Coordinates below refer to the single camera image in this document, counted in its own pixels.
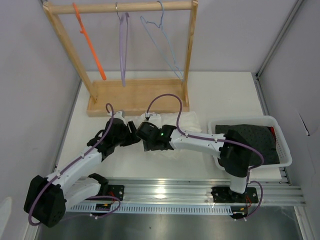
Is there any white pleated skirt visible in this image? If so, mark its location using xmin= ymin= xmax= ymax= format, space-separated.
xmin=120 ymin=111 xmax=202 ymax=162

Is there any orange plastic hanger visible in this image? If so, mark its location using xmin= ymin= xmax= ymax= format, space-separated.
xmin=72 ymin=2 xmax=107 ymax=81

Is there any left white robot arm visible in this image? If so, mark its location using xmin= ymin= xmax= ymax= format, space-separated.
xmin=23 ymin=117 xmax=140 ymax=228

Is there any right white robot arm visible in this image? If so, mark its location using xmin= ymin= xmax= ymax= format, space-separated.
xmin=136 ymin=121 xmax=252 ymax=202

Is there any purple plastic hanger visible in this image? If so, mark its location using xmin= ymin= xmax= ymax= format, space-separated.
xmin=115 ymin=2 xmax=130 ymax=87

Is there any wooden clothes rack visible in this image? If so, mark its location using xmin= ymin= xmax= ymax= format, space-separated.
xmin=42 ymin=0 xmax=199 ymax=117

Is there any black dotted garment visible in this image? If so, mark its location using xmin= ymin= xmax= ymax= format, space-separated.
xmin=215 ymin=124 xmax=280 ymax=165

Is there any red garment in basket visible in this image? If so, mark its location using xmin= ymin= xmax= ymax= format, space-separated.
xmin=268 ymin=127 xmax=277 ymax=141

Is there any white plastic basket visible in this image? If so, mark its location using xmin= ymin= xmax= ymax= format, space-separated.
xmin=208 ymin=115 xmax=292 ymax=169

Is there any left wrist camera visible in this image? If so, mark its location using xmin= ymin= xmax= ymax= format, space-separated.
xmin=108 ymin=110 xmax=127 ymax=125

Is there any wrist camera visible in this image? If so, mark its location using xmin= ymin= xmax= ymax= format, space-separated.
xmin=144 ymin=112 xmax=162 ymax=128
xmin=108 ymin=110 xmax=127 ymax=125

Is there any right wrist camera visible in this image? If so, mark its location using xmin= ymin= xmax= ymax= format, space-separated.
xmin=144 ymin=112 xmax=162 ymax=128

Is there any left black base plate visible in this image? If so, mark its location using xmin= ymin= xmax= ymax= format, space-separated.
xmin=106 ymin=184 xmax=125 ymax=201

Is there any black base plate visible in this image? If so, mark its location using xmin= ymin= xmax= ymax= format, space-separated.
xmin=106 ymin=184 xmax=125 ymax=201
xmin=211 ymin=186 xmax=259 ymax=204

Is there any aluminium mounting rail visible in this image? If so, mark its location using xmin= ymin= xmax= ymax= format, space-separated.
xmin=109 ymin=179 xmax=306 ymax=206

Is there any perforated cable duct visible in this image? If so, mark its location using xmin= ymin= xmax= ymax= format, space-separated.
xmin=67 ymin=203 xmax=233 ymax=216

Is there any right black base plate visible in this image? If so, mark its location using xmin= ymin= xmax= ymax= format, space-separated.
xmin=211 ymin=186 xmax=259 ymax=204

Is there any light blue wire hanger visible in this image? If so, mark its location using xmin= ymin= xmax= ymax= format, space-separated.
xmin=140 ymin=0 xmax=185 ymax=83

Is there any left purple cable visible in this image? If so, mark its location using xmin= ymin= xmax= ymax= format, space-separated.
xmin=27 ymin=103 xmax=121 ymax=226

